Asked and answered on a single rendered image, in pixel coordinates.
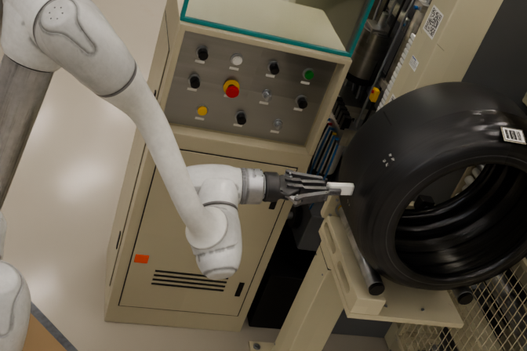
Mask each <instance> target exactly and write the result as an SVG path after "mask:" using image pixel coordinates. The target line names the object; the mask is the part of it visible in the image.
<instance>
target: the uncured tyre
mask: <svg viewBox="0 0 527 351"><path fill-rule="evenodd" d="M383 111H384V112H385V114H386V115H387V117H388V119H389V120H390V122H391V124H392V126H391V125H390V123H389V122H388V120H387V118H386V117H385V115H384V113H383ZM501 126H502V127H507V128H515V129H520V130H522V131H523V134H524V137H525V141H526V144H521V143H512V142H507V141H504V139H503V134H502V131H501V128H500V127H501ZM391 151H392V152H393V154H394V155H395V157H396V158H397V160H396V161H395V162H393V163H392V164H391V165H390V166H389V167H388V168H387V169H385V167H384V166H383V165H382V163H381V161H382V160H383V159H384V158H385V157H386V156H387V155H388V154H389V153H390V152H391ZM474 165H485V167H484V168H483V169H482V171H481V173H480V174H479V175H478V177H477V178H476V179H475V180H474V182H473V183H472V184H471V185H470V186H468V187H467V188H466V189H465V190H463V191H462V192H460V193H459V194H457V195H456V196H455V197H452V198H451V199H449V200H447V201H444V202H442V203H441V204H437V205H434V206H430V207H427V208H418V209H406V208H407V206H408V205H409V204H410V202H411V201H412V200H413V199H414V198H415V197H416V196H417V195H418V194H419V193H420V192H421V191H422V190H424V189H425V188H426V187H427V186H429V185H431V184H432V183H433V182H435V181H436V180H438V179H440V178H441V177H443V176H446V175H448V174H449V173H451V172H454V171H457V170H460V169H462V168H467V167H471V166H474ZM339 183H353V184H354V191H353V194H352V195H340V196H339V197H340V203H341V206H342V209H343V212H344V214H345V216H346V218H347V221H348V224H349V226H350V228H351V232H352V234H353V236H354V239H355V242H356V244H357V246H358V249H359V251H360V252H361V254H362V256H363V257H364V259H365V260H366V261H367V262H368V263H369V265H370V266H371V267H372V268H373V269H374V270H375V271H376V272H377V273H379V274H380V275H381V276H383V277H385V278H386V279H388V280H390V281H392V282H394V283H396V284H400V285H402V286H406V287H409V288H419V289H424V290H432V291H444V290H453V289H458V288H465V287H469V286H471V285H475V284H479V283H481V282H483V281H486V280H489V279H491V278H493V277H495V276H497V275H499V274H501V273H503V272H504V271H506V270H508V269H510V268H511V267H512V266H514V265H515V264H517V263H518V262H520V261H521V260H522V259H524V257H526V256H527V115H526V114H525V113H524V112H523V111H522V109H521V108H520V107H519V106H518V105H517V104H516V103H515V102H514V101H513V100H511V99H510V98H508V97H507V96H505V95H504V94H502V93H500V92H497V91H495V90H493V89H491V88H488V87H486V86H484V85H479V84H475V83H470V82H460V81H453V82H443V83H438V84H433V85H427V86H424V87H421V88H418V89H415V90H412V91H411V92H407V93H406V94H404V95H402V96H399V97H398V98H396V99H394V100H392V101H390V102H389V103H388V104H386V105H385V106H383V107H381V108H380V109H379V110H378V111H377V112H376V113H375V114H373V115H372V116H371V117H370V118H369V119H368V120H367V121H366V122H365V123H364V124H363V125H362V126H361V128H360V129H359V130H358V131H357V132H356V133H355V135H354V137H353V138H352V140H351V141H350V143H349V145H348V146H347V149H346V151H345V153H344V155H343V159H342V161H341V165H340V173H339ZM347 196H348V197H349V200H350V202H351V205H350V209H349V208H348V205H347Z"/></svg>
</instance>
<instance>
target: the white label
mask: <svg viewBox="0 0 527 351"><path fill-rule="evenodd" d="M500 128H501V131H502V134H503V139H504V141H507V142H512V143H521V144H526V141H525V137H524V134H523V131H522V130H520V129H515V128H507V127H502V126H501V127H500Z"/></svg>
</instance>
